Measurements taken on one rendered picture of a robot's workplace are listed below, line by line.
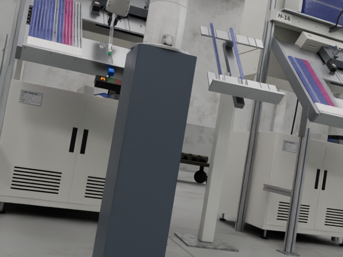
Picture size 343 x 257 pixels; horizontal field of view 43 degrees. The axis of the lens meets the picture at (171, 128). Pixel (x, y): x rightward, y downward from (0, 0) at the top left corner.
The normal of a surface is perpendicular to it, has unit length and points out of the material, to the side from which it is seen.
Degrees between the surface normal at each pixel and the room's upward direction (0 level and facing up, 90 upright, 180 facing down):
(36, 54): 133
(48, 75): 90
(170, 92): 90
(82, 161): 90
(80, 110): 90
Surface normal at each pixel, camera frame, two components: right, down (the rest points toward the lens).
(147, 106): 0.29, 0.00
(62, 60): 0.15, 0.67
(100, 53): 0.36, -0.72
